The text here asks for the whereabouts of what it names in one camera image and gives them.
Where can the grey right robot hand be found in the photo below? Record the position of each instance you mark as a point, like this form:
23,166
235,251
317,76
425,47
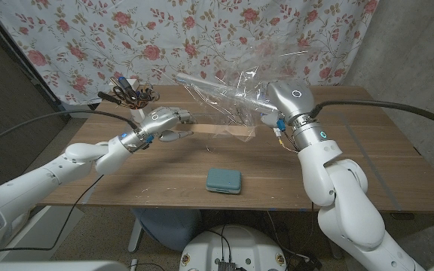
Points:
290,99

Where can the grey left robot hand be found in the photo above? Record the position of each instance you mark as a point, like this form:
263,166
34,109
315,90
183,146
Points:
162,120

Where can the light wooden strip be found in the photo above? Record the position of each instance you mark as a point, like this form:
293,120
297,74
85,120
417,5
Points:
220,130

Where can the cling film roll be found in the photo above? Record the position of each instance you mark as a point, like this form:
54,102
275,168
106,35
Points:
220,88

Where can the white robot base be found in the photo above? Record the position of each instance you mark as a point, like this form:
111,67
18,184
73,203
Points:
236,244

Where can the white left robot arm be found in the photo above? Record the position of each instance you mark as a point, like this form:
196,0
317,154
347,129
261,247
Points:
51,180

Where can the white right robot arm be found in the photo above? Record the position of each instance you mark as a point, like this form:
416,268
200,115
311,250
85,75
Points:
337,195

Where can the teal toy case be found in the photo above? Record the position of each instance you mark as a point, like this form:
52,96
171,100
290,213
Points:
224,180

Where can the white tool mug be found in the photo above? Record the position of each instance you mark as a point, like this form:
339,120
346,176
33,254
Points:
138,114

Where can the small white box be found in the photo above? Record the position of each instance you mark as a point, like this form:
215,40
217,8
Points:
133,82

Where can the floral backdrop cloth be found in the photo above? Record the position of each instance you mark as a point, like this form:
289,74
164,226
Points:
202,37

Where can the grey blue stool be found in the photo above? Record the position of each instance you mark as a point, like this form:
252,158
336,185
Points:
168,226

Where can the white floor platform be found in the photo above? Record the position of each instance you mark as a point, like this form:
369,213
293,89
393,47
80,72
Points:
51,229

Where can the dark grey partition panel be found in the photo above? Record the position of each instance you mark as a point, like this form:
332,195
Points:
6,94

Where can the black power adapter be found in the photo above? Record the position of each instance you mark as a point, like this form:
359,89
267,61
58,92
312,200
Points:
307,263

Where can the white robot torso edge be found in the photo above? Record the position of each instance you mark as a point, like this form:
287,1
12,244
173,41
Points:
51,266

